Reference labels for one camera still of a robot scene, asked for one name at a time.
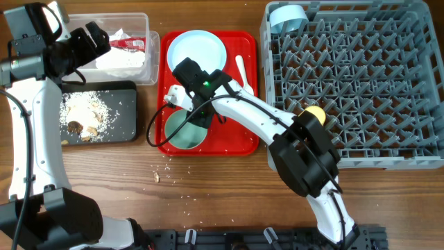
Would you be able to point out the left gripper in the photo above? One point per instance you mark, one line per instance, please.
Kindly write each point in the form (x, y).
(89, 52)

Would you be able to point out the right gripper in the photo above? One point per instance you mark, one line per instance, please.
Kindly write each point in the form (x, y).
(185, 71)

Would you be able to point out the mint green bowl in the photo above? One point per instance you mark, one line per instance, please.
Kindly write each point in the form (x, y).
(189, 136)

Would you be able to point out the white napkin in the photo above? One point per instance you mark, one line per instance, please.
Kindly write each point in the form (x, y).
(121, 58)

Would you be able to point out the white plastic spoon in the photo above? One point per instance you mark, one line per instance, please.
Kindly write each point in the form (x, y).
(242, 70)

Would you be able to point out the red sauce packet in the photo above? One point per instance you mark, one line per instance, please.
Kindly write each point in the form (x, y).
(131, 44)

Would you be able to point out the light blue plate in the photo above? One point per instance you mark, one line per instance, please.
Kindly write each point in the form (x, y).
(203, 47)

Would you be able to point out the food scraps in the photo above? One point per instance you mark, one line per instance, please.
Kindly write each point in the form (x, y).
(86, 117)

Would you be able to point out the yellow plastic cup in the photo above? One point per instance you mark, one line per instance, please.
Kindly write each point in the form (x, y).
(317, 111)

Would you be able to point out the light blue bowl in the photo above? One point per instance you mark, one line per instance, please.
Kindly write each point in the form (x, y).
(288, 18)

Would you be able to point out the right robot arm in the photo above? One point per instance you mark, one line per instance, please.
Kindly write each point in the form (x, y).
(300, 147)

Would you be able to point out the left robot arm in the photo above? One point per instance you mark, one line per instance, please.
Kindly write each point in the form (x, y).
(43, 212)

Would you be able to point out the clear plastic waste bin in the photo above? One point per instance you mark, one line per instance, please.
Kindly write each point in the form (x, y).
(132, 23)

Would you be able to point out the black food waste tray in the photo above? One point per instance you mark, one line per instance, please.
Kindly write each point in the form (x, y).
(123, 97)

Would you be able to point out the grey dishwasher rack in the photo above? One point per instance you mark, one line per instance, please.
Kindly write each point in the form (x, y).
(374, 67)

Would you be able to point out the red serving tray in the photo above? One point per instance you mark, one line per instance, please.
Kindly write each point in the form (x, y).
(230, 138)

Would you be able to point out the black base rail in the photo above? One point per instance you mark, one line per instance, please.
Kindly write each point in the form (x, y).
(269, 238)

